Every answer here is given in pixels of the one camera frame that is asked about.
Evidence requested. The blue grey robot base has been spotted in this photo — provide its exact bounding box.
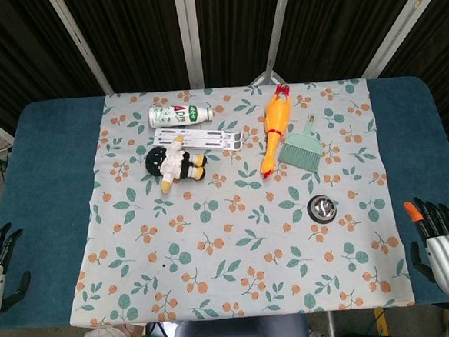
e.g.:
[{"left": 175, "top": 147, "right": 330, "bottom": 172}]
[{"left": 169, "top": 312, "right": 310, "bottom": 337}]

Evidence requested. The yellow rubber chicken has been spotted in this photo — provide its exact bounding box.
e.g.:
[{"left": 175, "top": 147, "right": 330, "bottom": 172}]
[{"left": 254, "top": 83, "right": 298, "bottom": 181}]

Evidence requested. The black haired plush doll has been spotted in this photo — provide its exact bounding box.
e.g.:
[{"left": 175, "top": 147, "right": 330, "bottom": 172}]
[{"left": 143, "top": 134, "right": 210, "bottom": 197}]

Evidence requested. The white drink bottle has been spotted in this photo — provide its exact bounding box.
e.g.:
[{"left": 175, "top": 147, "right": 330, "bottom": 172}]
[{"left": 147, "top": 101, "right": 215, "bottom": 129}]

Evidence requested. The white folding stand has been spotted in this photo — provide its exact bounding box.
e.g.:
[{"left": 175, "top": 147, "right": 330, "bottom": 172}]
[{"left": 152, "top": 122, "right": 245, "bottom": 158}]

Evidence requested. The blue table mat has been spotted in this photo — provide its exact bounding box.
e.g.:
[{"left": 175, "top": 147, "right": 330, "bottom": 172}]
[{"left": 0, "top": 70, "right": 449, "bottom": 335}]

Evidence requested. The green hand brush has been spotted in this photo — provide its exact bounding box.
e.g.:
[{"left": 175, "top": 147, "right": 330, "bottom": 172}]
[{"left": 275, "top": 115, "right": 324, "bottom": 174}]

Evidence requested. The floral patterned tablecloth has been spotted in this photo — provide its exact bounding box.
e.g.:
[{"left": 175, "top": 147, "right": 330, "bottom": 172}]
[{"left": 52, "top": 73, "right": 417, "bottom": 331}]

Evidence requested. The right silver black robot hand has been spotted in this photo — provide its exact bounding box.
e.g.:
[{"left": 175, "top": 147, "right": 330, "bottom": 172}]
[{"left": 403, "top": 195, "right": 449, "bottom": 300}]

